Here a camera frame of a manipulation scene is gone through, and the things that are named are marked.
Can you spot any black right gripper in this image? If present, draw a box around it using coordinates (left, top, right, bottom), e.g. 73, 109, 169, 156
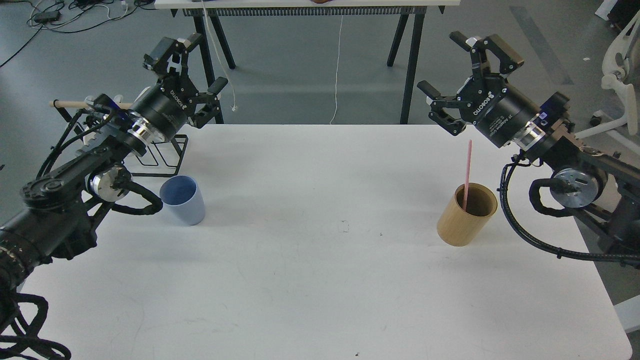
417, 30, 546, 150

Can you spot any bamboo cylinder holder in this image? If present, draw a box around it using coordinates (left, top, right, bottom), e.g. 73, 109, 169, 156
436, 182, 498, 247

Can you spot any white hanging cord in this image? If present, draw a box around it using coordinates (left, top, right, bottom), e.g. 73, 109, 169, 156
329, 15, 345, 125

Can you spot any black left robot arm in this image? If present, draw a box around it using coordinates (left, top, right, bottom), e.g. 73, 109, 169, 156
0, 32, 228, 360

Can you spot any white office chair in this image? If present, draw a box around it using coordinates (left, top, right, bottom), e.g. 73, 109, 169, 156
575, 12, 640, 139

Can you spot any wooden rack dowel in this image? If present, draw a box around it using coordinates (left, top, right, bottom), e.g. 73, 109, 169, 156
48, 100, 133, 110

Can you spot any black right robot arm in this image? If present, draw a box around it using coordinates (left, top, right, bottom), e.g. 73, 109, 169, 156
417, 30, 640, 269

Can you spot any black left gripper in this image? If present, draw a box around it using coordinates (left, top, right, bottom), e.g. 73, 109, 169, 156
127, 33, 229, 146

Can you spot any background trestle table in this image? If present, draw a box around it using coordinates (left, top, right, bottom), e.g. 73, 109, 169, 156
154, 0, 461, 125

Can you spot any black wire cup rack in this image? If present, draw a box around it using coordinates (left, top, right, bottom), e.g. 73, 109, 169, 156
51, 107, 189, 178

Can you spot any floor cables bundle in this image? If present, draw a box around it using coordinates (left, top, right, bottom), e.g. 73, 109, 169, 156
0, 0, 156, 68

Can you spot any blue plastic cup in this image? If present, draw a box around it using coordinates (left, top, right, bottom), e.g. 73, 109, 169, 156
159, 175, 206, 226

